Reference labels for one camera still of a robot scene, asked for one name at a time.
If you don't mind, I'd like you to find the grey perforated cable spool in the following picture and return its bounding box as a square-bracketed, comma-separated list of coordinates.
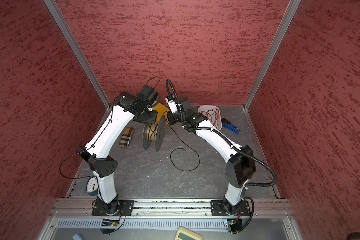
[142, 115, 166, 152]

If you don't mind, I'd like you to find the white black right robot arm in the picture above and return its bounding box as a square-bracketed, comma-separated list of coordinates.
[168, 109, 256, 211]

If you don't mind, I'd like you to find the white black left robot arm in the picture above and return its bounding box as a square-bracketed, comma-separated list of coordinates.
[77, 90, 161, 208]

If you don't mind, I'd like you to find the yellow plastic tub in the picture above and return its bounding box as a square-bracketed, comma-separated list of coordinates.
[153, 103, 170, 125]

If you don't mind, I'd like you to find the white plastic tray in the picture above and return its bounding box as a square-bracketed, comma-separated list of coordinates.
[198, 105, 223, 131]

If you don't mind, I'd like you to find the plaid fabric glasses case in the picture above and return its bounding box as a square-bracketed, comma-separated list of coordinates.
[119, 127, 134, 149]

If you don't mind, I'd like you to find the blue stapler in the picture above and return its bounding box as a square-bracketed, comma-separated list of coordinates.
[222, 118, 240, 135]

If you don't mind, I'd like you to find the beige device at bottom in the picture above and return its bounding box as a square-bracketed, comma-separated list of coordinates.
[175, 227, 204, 240]

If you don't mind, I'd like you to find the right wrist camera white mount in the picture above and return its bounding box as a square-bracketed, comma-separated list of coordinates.
[166, 95, 180, 114]

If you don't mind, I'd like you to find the red cable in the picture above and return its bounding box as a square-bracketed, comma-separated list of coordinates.
[200, 108, 221, 128]

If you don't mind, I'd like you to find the black corrugated cable conduit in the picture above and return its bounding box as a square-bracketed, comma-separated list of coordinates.
[165, 79, 278, 188]

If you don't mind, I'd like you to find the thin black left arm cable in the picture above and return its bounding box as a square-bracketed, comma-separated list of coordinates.
[58, 76, 162, 180]

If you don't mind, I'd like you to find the aluminium corner post left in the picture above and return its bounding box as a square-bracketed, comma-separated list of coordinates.
[44, 0, 111, 110]

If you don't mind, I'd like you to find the aluminium corner post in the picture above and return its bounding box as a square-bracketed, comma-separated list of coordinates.
[44, 0, 111, 110]
[244, 0, 301, 112]

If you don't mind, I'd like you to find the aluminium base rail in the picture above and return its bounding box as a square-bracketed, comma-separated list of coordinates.
[49, 198, 294, 231]

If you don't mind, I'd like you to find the aluminium corner post right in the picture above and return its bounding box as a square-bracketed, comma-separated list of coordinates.
[244, 0, 301, 112]

